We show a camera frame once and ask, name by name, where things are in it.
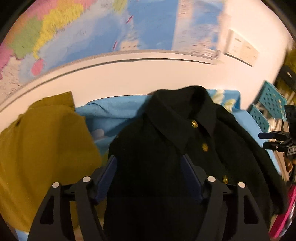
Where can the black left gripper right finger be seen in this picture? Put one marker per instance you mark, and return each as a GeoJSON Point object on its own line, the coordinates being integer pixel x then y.
{"type": "Point", "coordinates": [230, 211]}

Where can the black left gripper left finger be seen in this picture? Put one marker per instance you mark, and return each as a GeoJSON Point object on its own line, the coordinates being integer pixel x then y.
{"type": "Point", "coordinates": [53, 218]}

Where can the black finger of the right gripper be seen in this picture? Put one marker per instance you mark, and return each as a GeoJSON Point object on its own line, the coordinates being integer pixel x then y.
{"type": "Point", "coordinates": [277, 135]}
{"type": "Point", "coordinates": [276, 146]}

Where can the black coat with gold buttons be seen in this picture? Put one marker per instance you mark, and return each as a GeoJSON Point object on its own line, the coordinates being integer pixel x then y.
{"type": "Point", "coordinates": [148, 198]}

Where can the magenta pink object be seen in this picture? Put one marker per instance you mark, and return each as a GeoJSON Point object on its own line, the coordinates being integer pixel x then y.
{"type": "Point", "coordinates": [283, 221]}

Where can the teal perforated plastic chair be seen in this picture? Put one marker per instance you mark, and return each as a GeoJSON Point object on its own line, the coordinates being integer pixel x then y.
{"type": "Point", "coordinates": [268, 110]}

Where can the mustard yellow folded garment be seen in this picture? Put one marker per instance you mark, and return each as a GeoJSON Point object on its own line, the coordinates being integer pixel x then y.
{"type": "Point", "coordinates": [48, 143]}

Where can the blue floral bed sheet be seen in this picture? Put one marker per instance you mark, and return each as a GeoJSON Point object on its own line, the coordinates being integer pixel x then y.
{"type": "Point", "coordinates": [106, 117]}

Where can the white wall socket panel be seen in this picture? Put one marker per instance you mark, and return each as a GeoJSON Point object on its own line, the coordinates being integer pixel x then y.
{"type": "Point", "coordinates": [237, 47]}

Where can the colourful wall map poster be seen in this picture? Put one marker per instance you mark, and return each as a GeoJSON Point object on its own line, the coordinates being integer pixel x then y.
{"type": "Point", "coordinates": [53, 33]}

